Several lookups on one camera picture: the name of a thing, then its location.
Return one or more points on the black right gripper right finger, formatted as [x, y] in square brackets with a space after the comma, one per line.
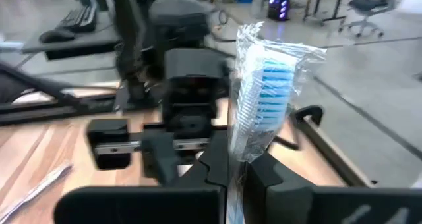
[296, 204]

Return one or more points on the black keyboard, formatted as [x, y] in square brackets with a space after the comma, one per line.
[79, 19]

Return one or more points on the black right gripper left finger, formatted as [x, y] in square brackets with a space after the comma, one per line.
[148, 207]

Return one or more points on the office chair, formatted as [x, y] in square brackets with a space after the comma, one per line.
[367, 5]

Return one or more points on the computer tower purple lights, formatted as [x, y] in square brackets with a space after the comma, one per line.
[278, 8]

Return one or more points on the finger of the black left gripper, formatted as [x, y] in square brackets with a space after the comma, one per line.
[160, 158]

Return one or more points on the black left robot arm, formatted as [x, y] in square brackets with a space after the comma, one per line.
[132, 36]

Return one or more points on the black desk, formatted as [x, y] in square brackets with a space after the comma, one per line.
[82, 43]

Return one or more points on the black computer mouse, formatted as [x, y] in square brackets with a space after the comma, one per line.
[56, 36]

